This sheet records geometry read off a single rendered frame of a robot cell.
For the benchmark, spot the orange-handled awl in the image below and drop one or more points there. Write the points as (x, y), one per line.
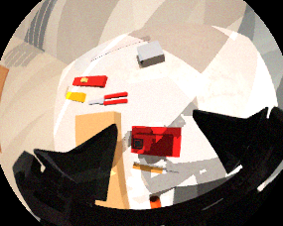
(146, 168)
(155, 201)

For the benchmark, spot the yellow rectangular bar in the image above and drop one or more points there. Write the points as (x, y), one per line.
(76, 96)

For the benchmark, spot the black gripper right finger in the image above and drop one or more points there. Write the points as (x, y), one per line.
(229, 136)

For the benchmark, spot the orange rectangular panel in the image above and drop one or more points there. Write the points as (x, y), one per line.
(85, 126)

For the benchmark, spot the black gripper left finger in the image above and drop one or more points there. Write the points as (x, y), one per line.
(88, 165)

